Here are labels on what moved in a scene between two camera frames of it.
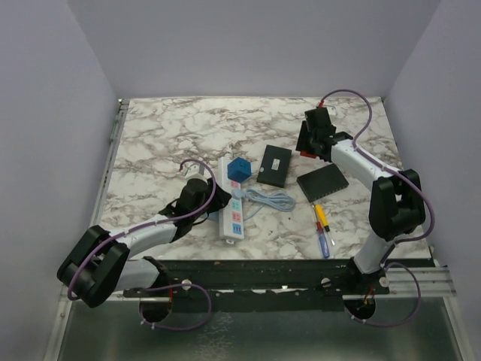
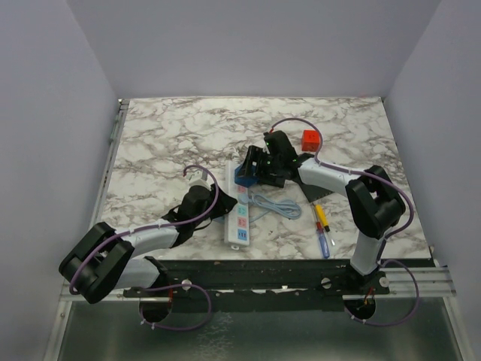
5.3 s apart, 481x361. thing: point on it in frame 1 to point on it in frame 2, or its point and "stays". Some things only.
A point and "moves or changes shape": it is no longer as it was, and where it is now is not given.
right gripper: x=303 y=141 to x=255 y=155
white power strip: x=231 y=222 moves or changes shape
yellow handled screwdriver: x=324 y=220 stays
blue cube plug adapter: x=239 y=169 moves or changes shape
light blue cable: x=278 y=201 to x=287 y=208
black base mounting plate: x=264 y=286 stays
